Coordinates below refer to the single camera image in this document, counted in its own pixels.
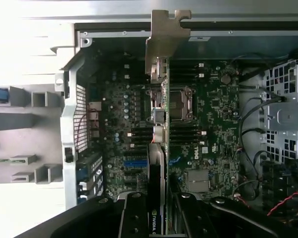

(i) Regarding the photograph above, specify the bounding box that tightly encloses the grey printed parts rack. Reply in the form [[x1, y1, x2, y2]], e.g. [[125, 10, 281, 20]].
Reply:
[[0, 85, 65, 185]]

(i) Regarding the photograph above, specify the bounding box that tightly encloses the green motherboard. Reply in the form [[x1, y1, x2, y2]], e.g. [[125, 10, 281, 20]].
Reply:
[[85, 47, 241, 206]]

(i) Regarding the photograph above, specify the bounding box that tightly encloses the black open PC case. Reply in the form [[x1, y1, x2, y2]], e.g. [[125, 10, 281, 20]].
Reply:
[[49, 14, 298, 238]]

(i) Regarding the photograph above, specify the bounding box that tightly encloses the CPU socket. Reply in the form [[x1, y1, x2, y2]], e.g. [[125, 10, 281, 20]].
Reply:
[[145, 85, 199, 123]]

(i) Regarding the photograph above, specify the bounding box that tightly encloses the silver perforated drive cage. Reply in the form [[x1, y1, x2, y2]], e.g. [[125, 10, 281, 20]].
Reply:
[[259, 58, 298, 162]]

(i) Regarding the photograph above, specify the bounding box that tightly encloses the red wire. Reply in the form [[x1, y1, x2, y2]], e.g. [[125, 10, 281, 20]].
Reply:
[[267, 190, 298, 216]]

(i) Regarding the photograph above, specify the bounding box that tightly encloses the silver chipset heatsink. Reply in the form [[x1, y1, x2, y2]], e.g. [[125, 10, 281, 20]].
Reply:
[[187, 170, 211, 193]]

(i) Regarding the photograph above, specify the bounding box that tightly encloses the blue expansion slot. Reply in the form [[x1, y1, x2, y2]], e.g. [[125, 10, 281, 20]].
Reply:
[[124, 160, 149, 169]]

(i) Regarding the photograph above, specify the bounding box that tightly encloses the black RAM slot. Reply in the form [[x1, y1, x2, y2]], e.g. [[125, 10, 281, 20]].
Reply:
[[124, 62, 206, 71], [130, 137, 206, 147], [124, 72, 206, 80], [127, 125, 207, 136]]

